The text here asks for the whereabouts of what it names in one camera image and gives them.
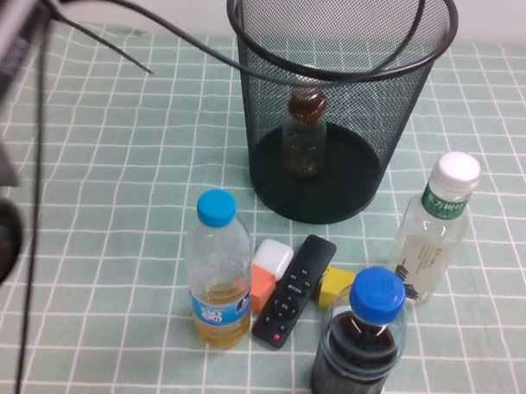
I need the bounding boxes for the black remote control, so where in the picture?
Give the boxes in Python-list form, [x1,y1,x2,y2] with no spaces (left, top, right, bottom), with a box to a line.
[250,232,339,351]

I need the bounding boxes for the brown tea bottle beige cap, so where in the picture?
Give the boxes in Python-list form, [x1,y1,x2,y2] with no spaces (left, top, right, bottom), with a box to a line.
[280,61,330,179]

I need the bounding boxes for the yellow drink bottle light-blue cap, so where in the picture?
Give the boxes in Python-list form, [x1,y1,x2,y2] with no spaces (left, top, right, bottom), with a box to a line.
[180,187,257,352]

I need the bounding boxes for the clear bottle white cap green label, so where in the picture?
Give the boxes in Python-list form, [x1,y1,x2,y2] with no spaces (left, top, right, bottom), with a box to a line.
[386,149,482,306]

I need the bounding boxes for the black mesh wastebasket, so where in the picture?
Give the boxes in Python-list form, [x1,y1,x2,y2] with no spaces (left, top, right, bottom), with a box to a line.
[218,0,460,230]

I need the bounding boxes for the green checked tablecloth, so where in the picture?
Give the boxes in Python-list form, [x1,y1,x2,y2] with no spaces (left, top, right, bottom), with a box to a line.
[0,19,526,394]

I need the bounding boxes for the orange and white block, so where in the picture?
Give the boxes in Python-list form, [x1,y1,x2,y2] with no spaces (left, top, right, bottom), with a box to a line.
[251,238,295,283]

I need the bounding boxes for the yellow block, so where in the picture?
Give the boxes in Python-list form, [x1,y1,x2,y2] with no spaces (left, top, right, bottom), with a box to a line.
[314,265,358,313]

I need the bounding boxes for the black cable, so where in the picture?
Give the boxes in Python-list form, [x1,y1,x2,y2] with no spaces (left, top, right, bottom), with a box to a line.
[12,17,53,394]
[46,11,159,77]
[57,0,428,86]

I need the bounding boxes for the dark drink bottle blue cap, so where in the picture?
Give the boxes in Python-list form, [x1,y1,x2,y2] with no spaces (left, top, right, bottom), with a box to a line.
[310,264,411,394]

